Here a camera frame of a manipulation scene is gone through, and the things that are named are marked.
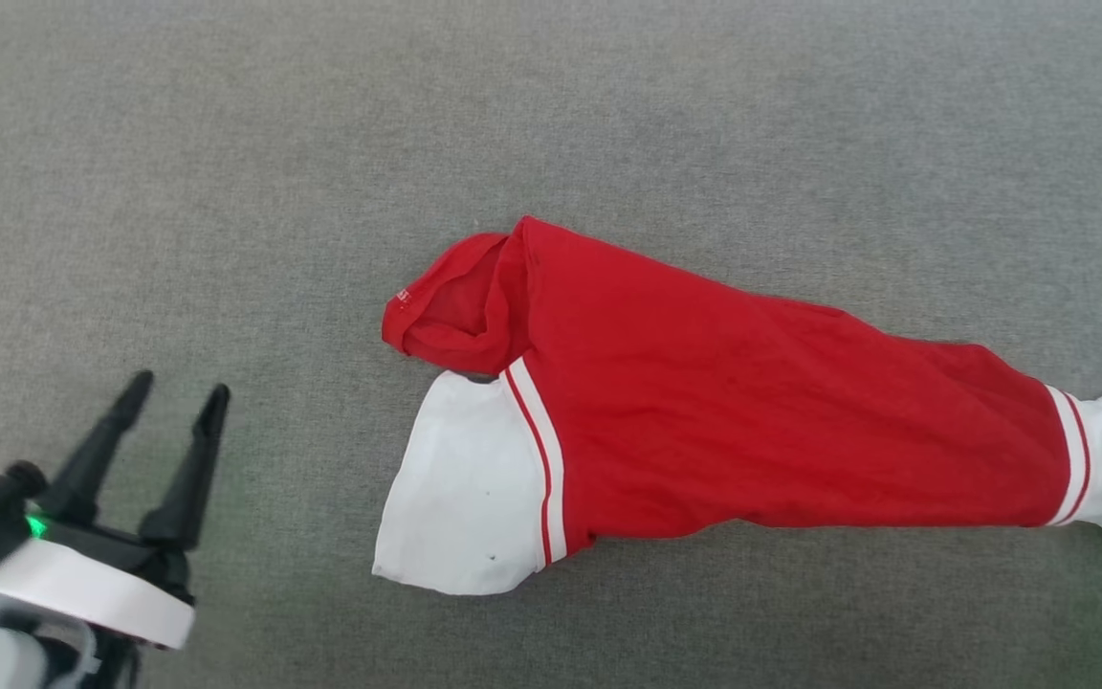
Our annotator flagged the red and white shirt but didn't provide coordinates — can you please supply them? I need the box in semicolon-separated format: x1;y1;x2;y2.
371;216;1102;597

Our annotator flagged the grey fabric sofa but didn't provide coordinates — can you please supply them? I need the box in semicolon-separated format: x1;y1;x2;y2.
0;0;1102;689

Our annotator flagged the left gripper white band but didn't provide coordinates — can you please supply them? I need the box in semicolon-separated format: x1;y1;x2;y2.
0;370;231;652

